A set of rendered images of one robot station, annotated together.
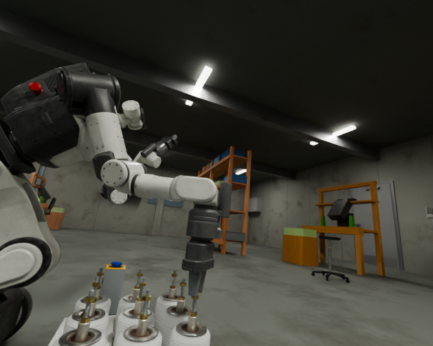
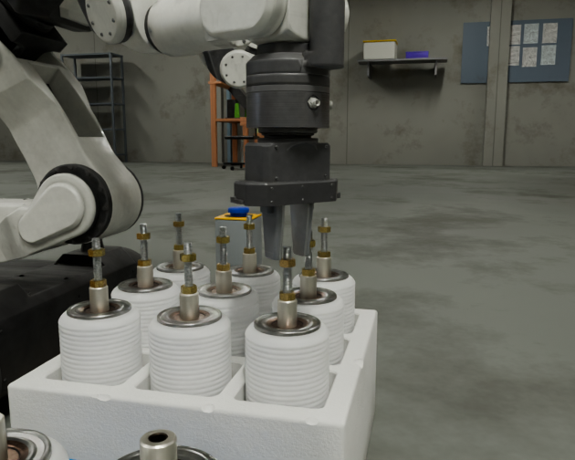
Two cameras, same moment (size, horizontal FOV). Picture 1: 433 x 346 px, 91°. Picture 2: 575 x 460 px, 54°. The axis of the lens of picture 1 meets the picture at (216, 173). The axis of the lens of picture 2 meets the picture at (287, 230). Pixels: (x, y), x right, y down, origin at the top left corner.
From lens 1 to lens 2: 0.35 m
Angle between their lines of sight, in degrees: 43
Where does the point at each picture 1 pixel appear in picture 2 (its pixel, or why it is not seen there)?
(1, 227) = (35, 151)
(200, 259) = (264, 178)
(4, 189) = (14, 86)
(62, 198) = not seen: hidden behind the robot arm
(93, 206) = (336, 110)
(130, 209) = (421, 105)
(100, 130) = not seen: outside the picture
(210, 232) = (283, 111)
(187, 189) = (219, 11)
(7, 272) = (55, 219)
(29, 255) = (73, 193)
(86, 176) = not seen: hidden behind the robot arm
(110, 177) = (101, 23)
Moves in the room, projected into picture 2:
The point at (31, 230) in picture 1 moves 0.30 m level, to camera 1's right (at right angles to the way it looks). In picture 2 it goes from (72, 151) to (196, 155)
